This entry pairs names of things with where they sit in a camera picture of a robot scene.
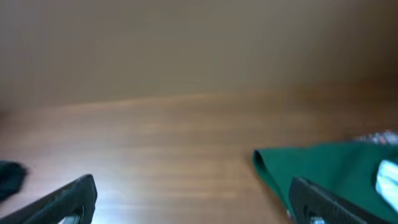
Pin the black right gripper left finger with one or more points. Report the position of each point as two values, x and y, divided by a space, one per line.
72 203

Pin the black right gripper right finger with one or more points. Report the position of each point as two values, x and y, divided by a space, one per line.
313 204

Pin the dark green garment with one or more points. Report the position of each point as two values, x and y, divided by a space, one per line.
347 169

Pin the black folded garment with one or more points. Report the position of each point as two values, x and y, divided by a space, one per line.
12 178

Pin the light blue striped garment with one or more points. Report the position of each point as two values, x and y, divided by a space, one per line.
386 182

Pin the red plaid garment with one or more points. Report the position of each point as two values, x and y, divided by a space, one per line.
384 137

